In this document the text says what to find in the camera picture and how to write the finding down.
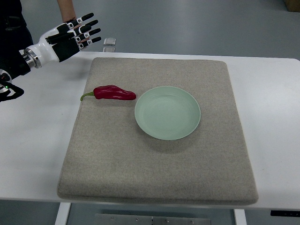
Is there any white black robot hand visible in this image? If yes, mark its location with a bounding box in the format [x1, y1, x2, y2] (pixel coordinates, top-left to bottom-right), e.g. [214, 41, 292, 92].
[22, 13, 101, 68]

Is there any red pepper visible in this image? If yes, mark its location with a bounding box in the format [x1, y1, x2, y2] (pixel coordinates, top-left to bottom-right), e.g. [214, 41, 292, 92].
[80, 85, 136, 101]

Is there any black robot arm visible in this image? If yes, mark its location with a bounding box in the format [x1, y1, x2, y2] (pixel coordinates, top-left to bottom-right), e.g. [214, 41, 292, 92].
[0, 51, 30, 102]

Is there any person's forearm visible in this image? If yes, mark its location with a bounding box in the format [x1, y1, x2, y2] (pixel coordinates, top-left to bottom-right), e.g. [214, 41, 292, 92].
[57, 0, 77, 22]

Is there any light green plate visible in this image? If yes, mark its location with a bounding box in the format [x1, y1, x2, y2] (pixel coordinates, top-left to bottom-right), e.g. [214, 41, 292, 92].
[135, 86, 201, 141]

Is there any beige felt mat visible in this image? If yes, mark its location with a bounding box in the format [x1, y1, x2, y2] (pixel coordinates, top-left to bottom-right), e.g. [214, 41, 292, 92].
[57, 58, 258, 205]

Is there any white table leg left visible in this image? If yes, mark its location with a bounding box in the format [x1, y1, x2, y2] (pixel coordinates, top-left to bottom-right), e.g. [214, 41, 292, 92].
[54, 202, 71, 225]

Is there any white table leg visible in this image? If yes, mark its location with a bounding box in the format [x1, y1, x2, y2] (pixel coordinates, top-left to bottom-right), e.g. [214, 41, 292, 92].
[233, 209, 247, 225]
[54, 202, 71, 225]

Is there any cardboard box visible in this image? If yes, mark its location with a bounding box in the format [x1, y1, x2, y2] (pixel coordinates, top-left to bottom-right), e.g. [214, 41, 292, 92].
[284, 0, 300, 12]

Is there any white table leg right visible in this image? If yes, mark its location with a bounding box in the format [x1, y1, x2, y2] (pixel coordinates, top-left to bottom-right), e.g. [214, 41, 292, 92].
[233, 209, 247, 225]

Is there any black table control panel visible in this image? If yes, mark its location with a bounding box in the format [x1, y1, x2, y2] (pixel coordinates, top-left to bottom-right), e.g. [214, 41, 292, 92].
[270, 210, 300, 217]

